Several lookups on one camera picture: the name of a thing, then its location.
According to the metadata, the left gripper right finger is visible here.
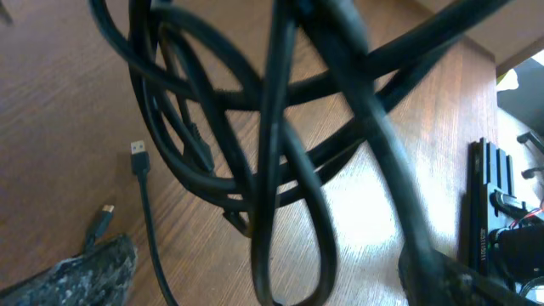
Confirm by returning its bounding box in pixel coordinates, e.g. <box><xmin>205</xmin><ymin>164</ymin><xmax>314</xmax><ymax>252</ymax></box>
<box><xmin>398</xmin><ymin>246</ymin><xmax>537</xmax><ymax>306</ymax></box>

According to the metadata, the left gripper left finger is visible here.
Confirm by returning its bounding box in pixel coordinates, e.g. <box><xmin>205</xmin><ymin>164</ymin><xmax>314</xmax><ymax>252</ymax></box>
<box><xmin>1</xmin><ymin>235</ymin><xmax>138</xmax><ymax>306</ymax></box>

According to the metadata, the thin black USB cable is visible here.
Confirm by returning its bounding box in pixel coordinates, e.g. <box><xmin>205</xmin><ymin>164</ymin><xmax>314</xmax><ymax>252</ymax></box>
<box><xmin>82</xmin><ymin>139</ymin><xmax>179</xmax><ymax>306</ymax></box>

